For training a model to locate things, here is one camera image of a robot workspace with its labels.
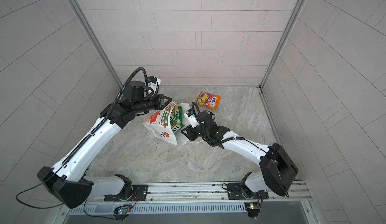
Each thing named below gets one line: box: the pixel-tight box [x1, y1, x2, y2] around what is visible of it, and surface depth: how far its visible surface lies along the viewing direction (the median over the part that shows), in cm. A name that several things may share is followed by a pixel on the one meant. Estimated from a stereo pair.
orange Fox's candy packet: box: [196, 90, 222, 110], surface depth 107 cm
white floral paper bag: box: [142, 101, 192, 146], surface depth 78 cm
